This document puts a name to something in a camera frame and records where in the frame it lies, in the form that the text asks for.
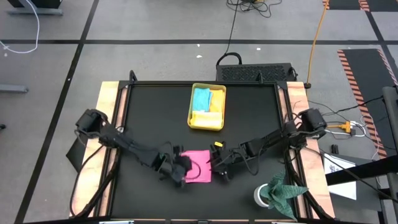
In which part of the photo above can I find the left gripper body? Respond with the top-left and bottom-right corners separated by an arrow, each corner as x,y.
155,144 -> 188,184

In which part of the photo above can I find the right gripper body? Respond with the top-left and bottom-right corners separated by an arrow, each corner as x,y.
211,141 -> 248,175

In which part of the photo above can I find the pink microfiber towel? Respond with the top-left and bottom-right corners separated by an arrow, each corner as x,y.
181,149 -> 213,184

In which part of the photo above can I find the yellow microfiber towel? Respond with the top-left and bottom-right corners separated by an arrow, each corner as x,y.
190,110 -> 224,129

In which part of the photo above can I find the blue microfiber towel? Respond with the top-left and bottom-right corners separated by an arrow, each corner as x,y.
192,88 -> 213,113

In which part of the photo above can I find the yellow-green plastic bin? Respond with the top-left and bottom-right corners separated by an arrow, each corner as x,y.
187,82 -> 227,131

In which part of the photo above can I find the snake plant in white pot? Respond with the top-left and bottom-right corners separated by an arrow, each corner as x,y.
253,170 -> 310,221

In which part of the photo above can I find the black computer tower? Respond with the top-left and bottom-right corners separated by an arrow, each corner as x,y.
216,63 -> 295,83

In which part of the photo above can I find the white paper sheet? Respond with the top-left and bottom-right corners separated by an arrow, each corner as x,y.
323,153 -> 358,200

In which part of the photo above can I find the orange power plug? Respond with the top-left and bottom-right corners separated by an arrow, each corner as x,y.
329,121 -> 353,133

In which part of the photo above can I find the black striped floor mat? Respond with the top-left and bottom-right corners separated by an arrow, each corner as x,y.
337,48 -> 398,159
322,0 -> 398,11

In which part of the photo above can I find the grey desk foot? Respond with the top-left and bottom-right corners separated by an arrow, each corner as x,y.
6,0 -> 63,16
0,84 -> 29,94

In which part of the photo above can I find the black frame strut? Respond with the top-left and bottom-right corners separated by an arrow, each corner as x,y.
70,146 -> 122,218
284,149 -> 330,220

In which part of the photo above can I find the black cable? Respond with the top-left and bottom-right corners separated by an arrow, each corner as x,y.
216,0 -> 282,68

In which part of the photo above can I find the orange cable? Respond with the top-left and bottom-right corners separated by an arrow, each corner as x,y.
305,0 -> 330,88

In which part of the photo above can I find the black camera stand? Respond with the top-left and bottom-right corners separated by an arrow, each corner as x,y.
325,86 -> 398,224

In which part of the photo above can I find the white cable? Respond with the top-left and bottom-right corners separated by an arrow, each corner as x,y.
0,0 -> 41,55

